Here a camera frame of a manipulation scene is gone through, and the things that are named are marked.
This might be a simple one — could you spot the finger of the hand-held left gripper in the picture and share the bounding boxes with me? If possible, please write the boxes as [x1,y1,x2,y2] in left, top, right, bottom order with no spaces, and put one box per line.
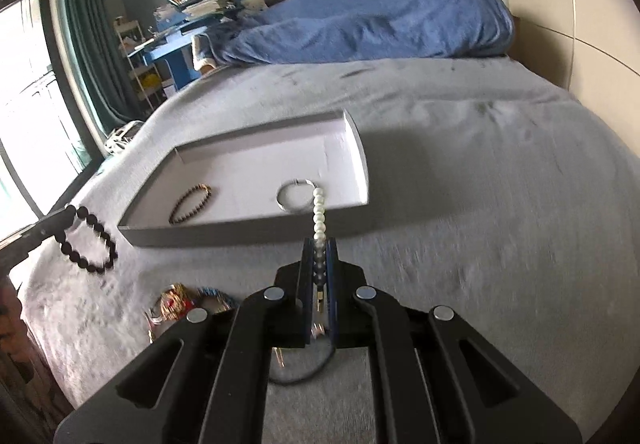
[0,205,77,271]

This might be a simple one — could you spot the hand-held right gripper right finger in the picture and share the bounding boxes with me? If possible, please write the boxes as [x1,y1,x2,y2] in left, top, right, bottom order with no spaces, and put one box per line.
[325,239,584,444]

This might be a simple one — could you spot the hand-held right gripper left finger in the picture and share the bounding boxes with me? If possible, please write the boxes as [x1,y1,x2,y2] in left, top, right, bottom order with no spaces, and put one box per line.
[52,239,326,444]

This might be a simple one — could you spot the black bead bracelet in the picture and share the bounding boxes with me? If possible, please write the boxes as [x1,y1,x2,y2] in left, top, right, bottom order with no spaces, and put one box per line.
[59,205,119,275]

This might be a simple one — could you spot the white pearl bracelet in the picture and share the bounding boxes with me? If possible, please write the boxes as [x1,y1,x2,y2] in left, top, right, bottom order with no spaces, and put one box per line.
[310,187,332,340]

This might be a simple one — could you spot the black hair tie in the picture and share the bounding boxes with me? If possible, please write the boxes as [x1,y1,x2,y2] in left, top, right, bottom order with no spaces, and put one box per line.
[267,344,337,386]

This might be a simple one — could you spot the red gold ornament bracelet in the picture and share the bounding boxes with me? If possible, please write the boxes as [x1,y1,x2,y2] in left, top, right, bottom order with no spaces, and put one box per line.
[147,283,201,340]

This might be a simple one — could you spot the grey cardboard tray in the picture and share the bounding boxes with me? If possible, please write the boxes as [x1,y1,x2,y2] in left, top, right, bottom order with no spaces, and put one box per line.
[117,109,371,249]

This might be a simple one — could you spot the silver bangle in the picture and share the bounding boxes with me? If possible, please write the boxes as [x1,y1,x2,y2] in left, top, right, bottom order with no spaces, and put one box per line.
[276,178,321,213]

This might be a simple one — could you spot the white bag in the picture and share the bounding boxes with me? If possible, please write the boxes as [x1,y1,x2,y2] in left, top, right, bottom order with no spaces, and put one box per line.
[104,120,146,156]

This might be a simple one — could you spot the black framed window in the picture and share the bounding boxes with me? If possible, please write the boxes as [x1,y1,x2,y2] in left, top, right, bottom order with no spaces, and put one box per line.
[0,0,101,245]

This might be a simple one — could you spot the teal curtain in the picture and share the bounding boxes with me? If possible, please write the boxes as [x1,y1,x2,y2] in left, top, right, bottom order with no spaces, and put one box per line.
[54,0,146,137]

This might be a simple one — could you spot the blue desk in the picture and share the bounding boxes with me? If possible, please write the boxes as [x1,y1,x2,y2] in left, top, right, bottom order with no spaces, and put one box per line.
[127,0,251,92]

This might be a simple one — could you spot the white trolley rack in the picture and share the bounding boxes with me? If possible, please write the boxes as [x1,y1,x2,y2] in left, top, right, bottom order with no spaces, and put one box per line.
[114,16,168,112]

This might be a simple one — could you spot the stack of papers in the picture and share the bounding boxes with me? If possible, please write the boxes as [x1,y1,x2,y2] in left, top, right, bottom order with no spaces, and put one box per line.
[182,0,236,18]

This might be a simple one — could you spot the blue fleece blanket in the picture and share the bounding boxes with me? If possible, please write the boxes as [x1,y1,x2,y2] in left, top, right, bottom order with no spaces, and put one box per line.
[192,0,516,75]

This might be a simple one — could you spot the cream wardrobe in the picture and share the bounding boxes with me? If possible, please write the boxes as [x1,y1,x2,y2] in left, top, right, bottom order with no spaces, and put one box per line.
[492,0,640,155]

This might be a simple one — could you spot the brown bead bracelet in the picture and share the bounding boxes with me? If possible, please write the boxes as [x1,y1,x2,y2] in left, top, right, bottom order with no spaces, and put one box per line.
[168,183,213,225]

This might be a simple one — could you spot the wooden bed frame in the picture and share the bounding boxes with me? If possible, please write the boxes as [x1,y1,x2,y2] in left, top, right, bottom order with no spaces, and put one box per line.
[510,16,524,57]

